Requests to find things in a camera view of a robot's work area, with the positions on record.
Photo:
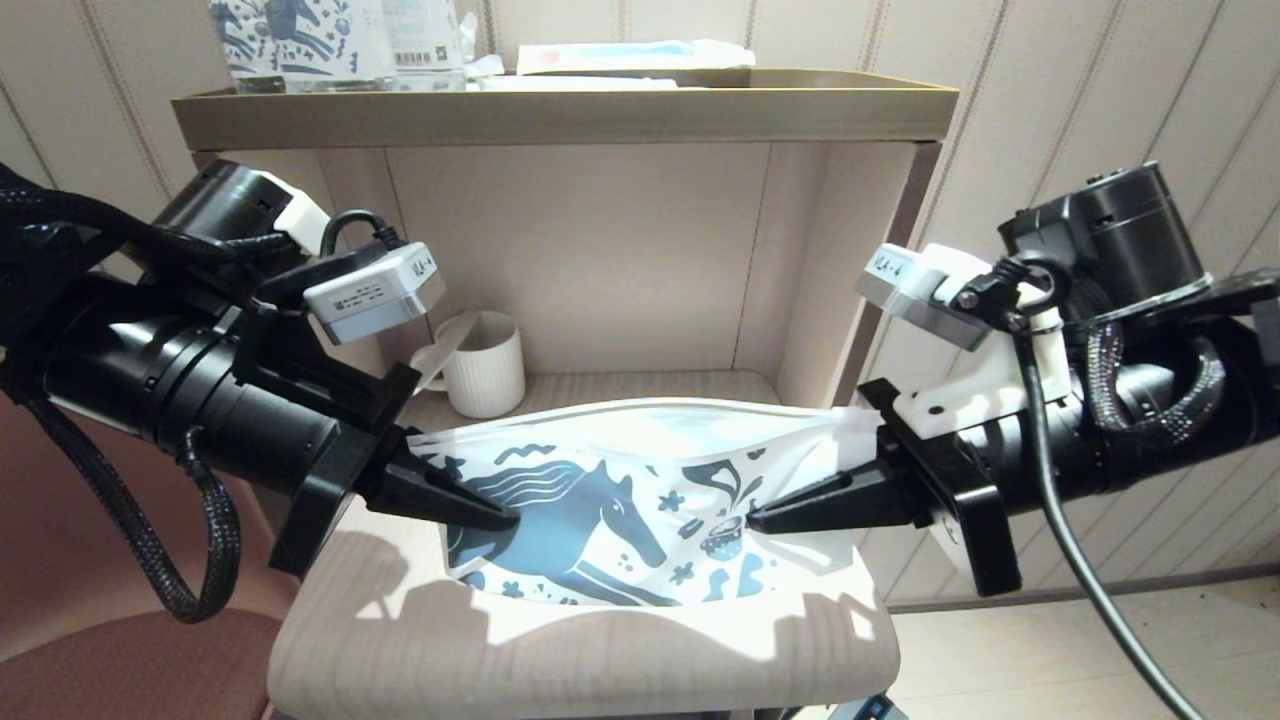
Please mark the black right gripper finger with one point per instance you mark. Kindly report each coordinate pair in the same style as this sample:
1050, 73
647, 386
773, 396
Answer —
860, 500

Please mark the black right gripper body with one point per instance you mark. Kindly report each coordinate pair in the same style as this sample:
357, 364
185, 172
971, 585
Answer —
970, 480

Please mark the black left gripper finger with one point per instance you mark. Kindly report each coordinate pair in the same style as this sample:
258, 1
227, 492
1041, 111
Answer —
430, 490

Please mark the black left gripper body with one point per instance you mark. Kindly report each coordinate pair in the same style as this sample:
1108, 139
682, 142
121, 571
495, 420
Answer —
320, 440

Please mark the white horse-print zip pouch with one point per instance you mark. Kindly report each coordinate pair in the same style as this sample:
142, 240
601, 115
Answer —
650, 440

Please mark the white ribbed mug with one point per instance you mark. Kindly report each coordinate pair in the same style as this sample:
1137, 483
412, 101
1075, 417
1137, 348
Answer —
490, 375

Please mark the white wrapped packet in mug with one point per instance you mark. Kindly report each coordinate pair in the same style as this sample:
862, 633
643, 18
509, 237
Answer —
450, 345

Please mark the light wood shelf desk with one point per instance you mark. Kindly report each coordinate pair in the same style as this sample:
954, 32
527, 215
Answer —
600, 660

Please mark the brown chair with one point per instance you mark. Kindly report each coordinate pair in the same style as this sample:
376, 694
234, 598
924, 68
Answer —
100, 670

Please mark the horse-print packages on shelf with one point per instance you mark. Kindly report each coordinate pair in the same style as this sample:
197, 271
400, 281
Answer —
325, 40

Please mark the small knotted white packet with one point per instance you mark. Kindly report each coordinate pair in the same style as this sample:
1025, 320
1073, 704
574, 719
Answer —
478, 65

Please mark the horse label water bottle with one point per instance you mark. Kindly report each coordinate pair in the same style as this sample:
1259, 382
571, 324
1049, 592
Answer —
240, 40

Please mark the barcode label water bottle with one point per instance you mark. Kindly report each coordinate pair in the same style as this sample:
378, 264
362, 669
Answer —
420, 40

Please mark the blue white toothbrush packet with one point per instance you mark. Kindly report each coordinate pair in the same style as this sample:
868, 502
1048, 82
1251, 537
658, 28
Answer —
620, 57

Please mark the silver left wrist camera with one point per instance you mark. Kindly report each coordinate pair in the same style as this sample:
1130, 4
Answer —
375, 295

